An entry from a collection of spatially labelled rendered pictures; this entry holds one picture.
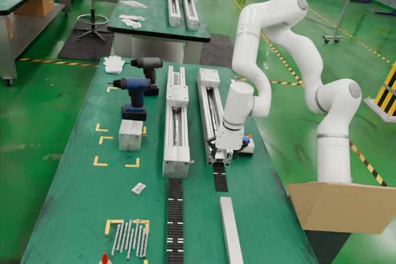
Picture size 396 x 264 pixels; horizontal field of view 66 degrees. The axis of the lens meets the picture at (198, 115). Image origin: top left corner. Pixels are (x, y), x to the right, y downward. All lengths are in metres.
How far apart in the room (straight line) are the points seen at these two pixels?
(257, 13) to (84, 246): 1.00
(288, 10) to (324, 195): 0.68
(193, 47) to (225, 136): 1.87
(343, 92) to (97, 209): 1.00
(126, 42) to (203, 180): 1.91
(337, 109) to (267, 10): 0.47
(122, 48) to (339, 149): 2.17
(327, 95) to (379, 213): 0.47
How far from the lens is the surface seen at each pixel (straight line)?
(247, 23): 1.21
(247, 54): 1.15
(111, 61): 2.11
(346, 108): 1.33
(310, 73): 1.35
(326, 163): 1.30
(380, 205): 1.28
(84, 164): 1.32
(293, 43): 1.35
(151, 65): 1.69
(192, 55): 2.97
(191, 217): 1.15
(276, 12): 1.28
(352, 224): 1.31
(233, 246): 1.08
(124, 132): 1.32
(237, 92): 1.05
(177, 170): 1.24
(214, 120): 1.54
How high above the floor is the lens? 1.67
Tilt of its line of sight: 33 degrees down
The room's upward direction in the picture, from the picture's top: 10 degrees clockwise
